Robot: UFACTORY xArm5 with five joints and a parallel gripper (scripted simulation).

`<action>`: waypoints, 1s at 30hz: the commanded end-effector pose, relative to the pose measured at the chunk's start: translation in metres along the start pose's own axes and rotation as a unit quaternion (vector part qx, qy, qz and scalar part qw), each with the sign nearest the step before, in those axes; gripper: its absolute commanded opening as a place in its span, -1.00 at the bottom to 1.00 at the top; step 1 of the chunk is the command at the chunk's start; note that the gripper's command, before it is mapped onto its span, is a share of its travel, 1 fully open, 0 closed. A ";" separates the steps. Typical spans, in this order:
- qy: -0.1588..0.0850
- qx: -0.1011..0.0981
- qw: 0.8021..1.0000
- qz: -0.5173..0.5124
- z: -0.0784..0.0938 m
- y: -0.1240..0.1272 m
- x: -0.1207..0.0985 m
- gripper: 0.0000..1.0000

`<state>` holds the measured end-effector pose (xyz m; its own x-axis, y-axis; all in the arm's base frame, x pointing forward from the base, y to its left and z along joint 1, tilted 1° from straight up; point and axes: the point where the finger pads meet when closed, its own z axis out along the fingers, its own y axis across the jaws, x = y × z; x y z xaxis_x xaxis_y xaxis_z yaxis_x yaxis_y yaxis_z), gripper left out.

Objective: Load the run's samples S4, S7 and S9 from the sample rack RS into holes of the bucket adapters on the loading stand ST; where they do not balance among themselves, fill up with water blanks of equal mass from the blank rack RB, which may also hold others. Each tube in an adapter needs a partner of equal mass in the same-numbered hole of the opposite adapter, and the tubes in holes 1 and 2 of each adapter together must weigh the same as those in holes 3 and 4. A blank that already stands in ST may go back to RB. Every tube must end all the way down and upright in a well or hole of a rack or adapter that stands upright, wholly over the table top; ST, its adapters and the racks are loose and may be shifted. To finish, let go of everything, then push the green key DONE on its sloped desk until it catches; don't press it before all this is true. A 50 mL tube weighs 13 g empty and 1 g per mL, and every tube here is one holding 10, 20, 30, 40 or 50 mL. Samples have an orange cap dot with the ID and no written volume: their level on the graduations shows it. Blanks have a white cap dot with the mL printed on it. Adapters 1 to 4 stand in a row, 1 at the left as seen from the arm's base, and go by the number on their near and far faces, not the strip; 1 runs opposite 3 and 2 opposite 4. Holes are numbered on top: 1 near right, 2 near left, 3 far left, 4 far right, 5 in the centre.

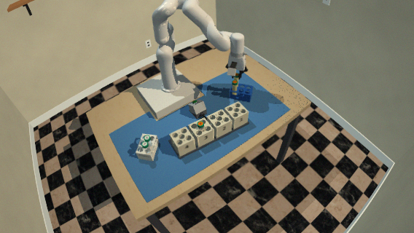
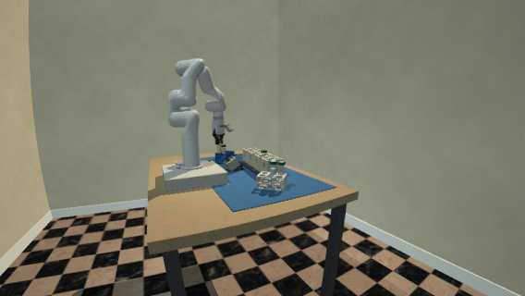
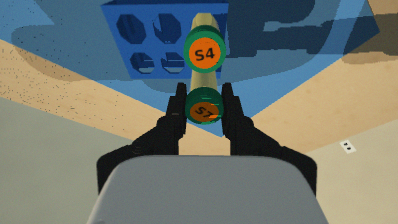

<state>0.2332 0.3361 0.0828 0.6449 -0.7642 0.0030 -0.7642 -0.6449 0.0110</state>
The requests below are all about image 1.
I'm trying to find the blue flat mat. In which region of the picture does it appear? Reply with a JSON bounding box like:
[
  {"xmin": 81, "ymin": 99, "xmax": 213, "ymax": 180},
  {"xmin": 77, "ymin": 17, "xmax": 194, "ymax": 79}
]
[{"xmin": 109, "ymin": 72, "xmax": 291, "ymax": 202}]

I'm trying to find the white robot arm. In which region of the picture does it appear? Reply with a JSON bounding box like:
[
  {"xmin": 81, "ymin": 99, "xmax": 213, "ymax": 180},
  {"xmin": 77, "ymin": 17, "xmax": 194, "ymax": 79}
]
[{"xmin": 152, "ymin": 0, "xmax": 246, "ymax": 92}]

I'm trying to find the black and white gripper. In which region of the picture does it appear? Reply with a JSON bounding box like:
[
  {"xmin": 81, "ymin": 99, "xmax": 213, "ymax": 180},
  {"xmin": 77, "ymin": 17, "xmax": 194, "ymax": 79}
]
[{"xmin": 225, "ymin": 54, "xmax": 248, "ymax": 79}]

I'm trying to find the blue tube rack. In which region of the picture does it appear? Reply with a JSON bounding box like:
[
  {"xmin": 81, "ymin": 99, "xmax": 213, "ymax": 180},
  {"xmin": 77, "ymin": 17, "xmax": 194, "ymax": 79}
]
[{"xmin": 230, "ymin": 84, "xmax": 253, "ymax": 102}]

